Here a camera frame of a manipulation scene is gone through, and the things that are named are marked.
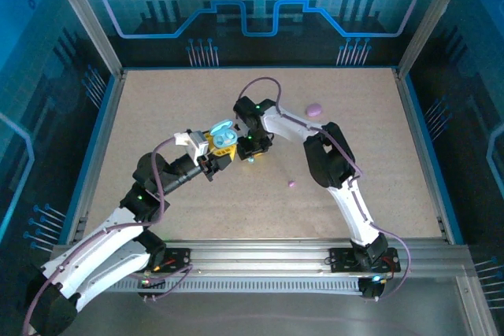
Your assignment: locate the blue earbud charging case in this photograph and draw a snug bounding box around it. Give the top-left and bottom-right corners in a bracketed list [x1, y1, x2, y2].
[208, 120, 239, 149]

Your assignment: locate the blue table edge strip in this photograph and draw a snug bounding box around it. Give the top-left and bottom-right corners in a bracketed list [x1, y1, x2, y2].
[404, 72, 465, 246]
[65, 74, 118, 221]

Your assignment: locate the black base connector block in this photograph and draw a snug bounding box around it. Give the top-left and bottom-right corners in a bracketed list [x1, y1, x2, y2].
[358, 275, 386, 301]
[136, 275, 166, 301]

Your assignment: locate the grey metal floor plate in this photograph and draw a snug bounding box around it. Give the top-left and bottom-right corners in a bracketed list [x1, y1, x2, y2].
[74, 290, 477, 336]

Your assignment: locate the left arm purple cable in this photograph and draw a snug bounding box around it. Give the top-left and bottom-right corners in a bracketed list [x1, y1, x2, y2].
[21, 135, 195, 336]

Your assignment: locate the aluminium table side rail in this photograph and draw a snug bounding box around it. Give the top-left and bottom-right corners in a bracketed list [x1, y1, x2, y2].
[393, 67, 501, 336]
[23, 69, 128, 336]

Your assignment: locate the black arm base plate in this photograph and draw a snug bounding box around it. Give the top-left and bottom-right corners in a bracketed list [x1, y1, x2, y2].
[328, 247, 401, 274]
[157, 248, 194, 274]

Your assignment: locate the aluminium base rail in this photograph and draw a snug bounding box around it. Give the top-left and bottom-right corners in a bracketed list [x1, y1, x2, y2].
[50, 238, 473, 277]

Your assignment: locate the slotted grey cable duct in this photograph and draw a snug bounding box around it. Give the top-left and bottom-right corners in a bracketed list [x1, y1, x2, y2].
[94, 275, 367, 294]

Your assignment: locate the aluminium frame post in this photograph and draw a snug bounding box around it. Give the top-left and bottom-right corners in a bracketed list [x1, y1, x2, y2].
[395, 0, 476, 77]
[42, 0, 128, 78]

